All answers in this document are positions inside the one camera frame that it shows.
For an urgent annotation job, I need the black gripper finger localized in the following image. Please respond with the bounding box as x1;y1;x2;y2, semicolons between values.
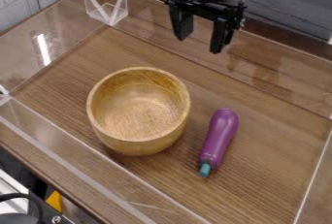
168;3;193;41
210;17;233;54

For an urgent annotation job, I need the purple toy eggplant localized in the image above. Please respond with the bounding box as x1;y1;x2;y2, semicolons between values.
198;109;238;177

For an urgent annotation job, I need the brown wooden bowl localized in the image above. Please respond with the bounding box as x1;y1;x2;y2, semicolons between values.
85;67;190;156

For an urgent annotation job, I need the clear acrylic tray enclosure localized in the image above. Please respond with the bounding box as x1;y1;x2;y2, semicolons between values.
0;0;332;224

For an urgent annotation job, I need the black cable loop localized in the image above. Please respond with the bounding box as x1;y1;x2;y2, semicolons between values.
0;192;47;224

